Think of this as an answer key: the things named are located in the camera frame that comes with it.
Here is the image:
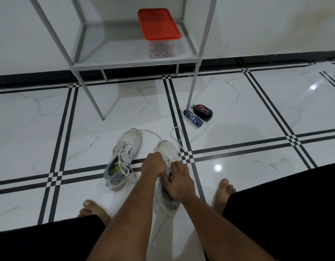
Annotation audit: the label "grey metal shelf rack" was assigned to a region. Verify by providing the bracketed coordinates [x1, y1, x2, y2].
[27, 0, 219, 121]

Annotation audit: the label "person's right forearm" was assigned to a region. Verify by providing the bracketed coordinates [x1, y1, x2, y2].
[181, 192, 277, 261]

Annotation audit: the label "black oval polish bottle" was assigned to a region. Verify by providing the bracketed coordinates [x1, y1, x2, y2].
[190, 103, 214, 123]

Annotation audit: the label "person's right hand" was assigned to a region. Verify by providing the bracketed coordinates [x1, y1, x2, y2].
[161, 161, 197, 204]

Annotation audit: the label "person's right foot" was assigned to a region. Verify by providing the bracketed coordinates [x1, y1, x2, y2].
[212, 177, 237, 216]

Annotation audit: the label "clear container with red lid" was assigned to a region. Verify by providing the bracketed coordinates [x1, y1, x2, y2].
[137, 8, 183, 59]

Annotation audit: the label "person's foot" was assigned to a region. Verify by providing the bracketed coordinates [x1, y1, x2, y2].
[212, 177, 237, 216]
[77, 199, 112, 227]

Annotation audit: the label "black shorts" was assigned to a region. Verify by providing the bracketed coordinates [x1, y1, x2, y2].
[0, 161, 335, 261]

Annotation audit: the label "person's left foot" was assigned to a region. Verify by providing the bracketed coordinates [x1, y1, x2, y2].
[77, 199, 112, 227]

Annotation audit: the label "person's left hand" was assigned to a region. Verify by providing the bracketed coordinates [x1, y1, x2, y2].
[140, 152, 168, 186]

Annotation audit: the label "clear box with red lid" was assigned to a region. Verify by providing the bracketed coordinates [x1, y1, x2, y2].
[149, 44, 175, 59]

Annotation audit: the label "person's left forearm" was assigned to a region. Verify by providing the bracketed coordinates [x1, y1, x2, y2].
[85, 176, 160, 261]

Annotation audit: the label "white grey sneaker shoe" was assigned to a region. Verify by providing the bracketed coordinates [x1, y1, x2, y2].
[155, 140, 183, 211]
[103, 128, 143, 192]

